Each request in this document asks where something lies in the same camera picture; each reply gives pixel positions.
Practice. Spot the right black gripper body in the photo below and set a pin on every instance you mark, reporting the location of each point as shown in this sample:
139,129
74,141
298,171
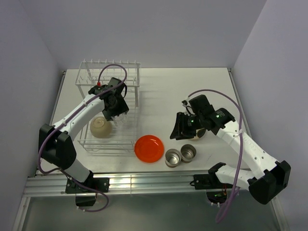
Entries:
198,123

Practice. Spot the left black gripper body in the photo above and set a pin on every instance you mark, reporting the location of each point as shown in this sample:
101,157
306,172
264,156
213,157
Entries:
119,107

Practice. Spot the beige plate with black spot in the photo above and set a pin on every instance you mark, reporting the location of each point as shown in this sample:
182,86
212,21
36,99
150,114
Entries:
199,134

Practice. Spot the steel cup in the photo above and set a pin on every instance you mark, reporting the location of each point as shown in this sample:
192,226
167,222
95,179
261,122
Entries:
188,153
172,158

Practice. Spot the clear plastic cup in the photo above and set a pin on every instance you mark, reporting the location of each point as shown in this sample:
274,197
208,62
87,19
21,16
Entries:
120,120

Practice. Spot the floral ceramic bowl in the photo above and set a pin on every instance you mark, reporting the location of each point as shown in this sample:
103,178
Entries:
100,127

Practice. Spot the orange plastic plate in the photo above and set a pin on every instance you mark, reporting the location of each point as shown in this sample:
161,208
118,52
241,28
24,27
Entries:
149,149

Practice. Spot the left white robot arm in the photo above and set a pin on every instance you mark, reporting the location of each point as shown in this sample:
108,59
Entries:
56,141

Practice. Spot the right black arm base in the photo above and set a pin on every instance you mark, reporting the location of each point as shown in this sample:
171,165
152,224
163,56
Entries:
209,180

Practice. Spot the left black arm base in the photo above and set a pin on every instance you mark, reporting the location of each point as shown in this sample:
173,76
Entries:
86,196

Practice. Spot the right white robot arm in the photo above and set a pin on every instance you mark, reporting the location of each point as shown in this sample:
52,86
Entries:
266,177

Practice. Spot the white wire dish rack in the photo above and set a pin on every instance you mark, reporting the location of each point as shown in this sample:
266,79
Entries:
122,139

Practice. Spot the aluminium table rail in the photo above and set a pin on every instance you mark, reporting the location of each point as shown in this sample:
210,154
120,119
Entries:
119,183

